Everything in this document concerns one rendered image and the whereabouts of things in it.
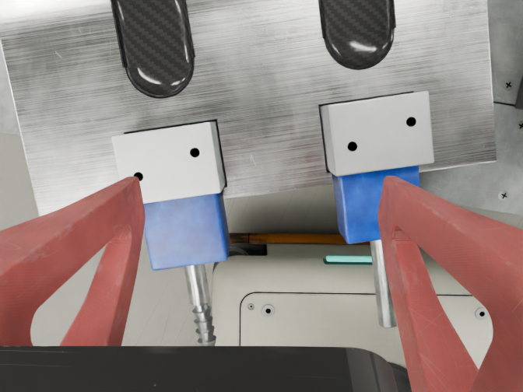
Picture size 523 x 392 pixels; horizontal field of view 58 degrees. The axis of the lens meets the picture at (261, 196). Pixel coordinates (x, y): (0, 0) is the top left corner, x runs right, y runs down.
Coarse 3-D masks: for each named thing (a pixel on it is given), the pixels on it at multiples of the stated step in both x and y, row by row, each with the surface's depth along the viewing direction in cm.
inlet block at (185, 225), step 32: (192, 128) 23; (128, 160) 24; (160, 160) 24; (192, 160) 24; (160, 192) 24; (192, 192) 24; (160, 224) 25; (192, 224) 25; (224, 224) 26; (160, 256) 26; (192, 256) 26; (224, 256) 26; (192, 288) 27
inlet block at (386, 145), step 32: (384, 96) 23; (416, 96) 23; (352, 128) 23; (384, 128) 23; (416, 128) 23; (352, 160) 24; (384, 160) 24; (416, 160) 24; (352, 192) 25; (352, 224) 25; (384, 288) 27; (384, 320) 27
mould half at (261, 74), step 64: (0, 0) 25; (64, 0) 25; (192, 0) 25; (256, 0) 25; (448, 0) 25; (64, 64) 25; (256, 64) 25; (320, 64) 25; (384, 64) 25; (448, 64) 25; (64, 128) 26; (128, 128) 26; (256, 128) 26; (320, 128) 26; (448, 128) 26; (64, 192) 27; (256, 192) 27
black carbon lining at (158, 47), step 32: (128, 0) 25; (160, 0) 25; (320, 0) 25; (352, 0) 25; (384, 0) 25; (128, 32) 25; (160, 32) 26; (352, 32) 26; (384, 32) 25; (128, 64) 26; (160, 64) 26; (192, 64) 25; (352, 64) 26; (160, 96) 26
